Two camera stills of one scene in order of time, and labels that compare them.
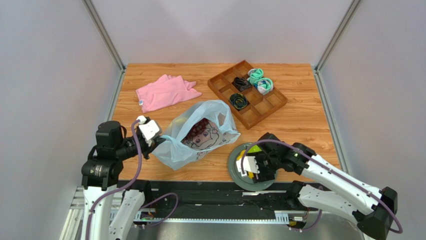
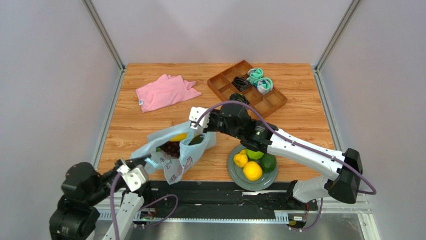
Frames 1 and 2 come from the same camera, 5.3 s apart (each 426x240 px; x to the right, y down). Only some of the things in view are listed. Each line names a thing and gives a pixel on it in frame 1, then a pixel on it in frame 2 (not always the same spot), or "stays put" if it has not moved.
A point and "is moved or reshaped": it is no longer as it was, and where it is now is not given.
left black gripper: x=155 y=142 -> x=134 y=161
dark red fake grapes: x=198 y=128 -> x=173 y=148
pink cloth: x=165 y=91 stays put
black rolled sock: x=241 y=84 stays put
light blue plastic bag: x=171 y=150 is moved or reshaped
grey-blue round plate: x=246 y=182 stays put
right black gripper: x=261 y=168 -> x=210 y=123
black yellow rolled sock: x=238 y=101 stays put
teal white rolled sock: x=264 y=85 stays put
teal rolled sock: x=254 y=74 stays put
